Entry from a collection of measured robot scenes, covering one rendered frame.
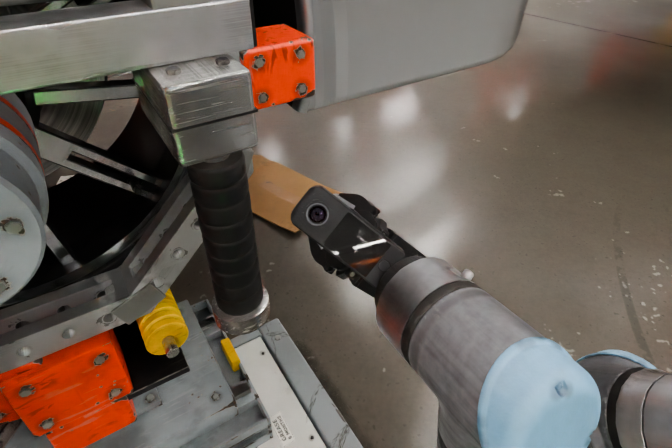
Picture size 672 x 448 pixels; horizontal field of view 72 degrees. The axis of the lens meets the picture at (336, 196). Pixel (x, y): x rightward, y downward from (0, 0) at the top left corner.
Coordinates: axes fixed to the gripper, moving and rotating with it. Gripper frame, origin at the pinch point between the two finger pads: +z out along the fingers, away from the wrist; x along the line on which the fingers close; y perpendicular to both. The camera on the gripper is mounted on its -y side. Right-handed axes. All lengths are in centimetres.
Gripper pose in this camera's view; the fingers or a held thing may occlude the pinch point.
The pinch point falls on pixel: (314, 203)
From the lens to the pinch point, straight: 59.1
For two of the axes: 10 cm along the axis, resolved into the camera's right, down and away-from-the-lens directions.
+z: -4.4, -3.7, 8.2
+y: 6.6, 4.9, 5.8
